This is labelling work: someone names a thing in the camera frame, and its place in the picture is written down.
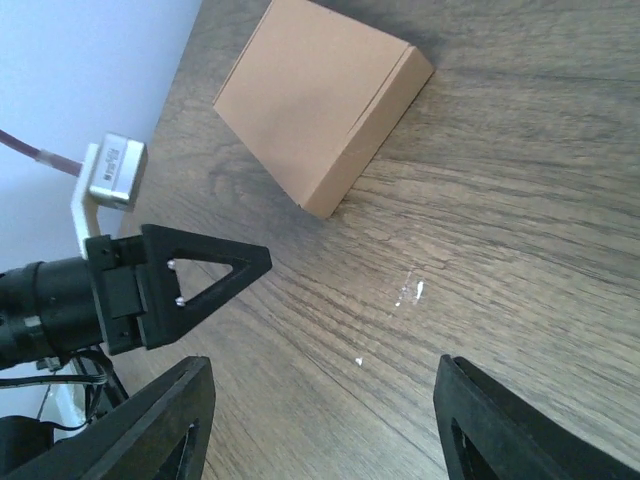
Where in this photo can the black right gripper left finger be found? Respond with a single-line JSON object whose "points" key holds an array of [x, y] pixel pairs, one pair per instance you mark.
{"points": [[162, 431]]}

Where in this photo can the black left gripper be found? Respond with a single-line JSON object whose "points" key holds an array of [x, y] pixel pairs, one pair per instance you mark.
{"points": [[184, 278]]}

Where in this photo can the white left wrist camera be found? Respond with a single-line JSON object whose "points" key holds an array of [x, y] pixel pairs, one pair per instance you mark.
{"points": [[110, 177]]}

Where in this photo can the cardboard box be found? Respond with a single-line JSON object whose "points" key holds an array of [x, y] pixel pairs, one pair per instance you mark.
{"points": [[313, 96]]}

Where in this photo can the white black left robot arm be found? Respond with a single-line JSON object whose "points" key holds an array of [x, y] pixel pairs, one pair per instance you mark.
{"points": [[48, 312]]}

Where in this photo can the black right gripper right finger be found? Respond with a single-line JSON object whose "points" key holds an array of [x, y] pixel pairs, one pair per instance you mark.
{"points": [[488, 432]]}

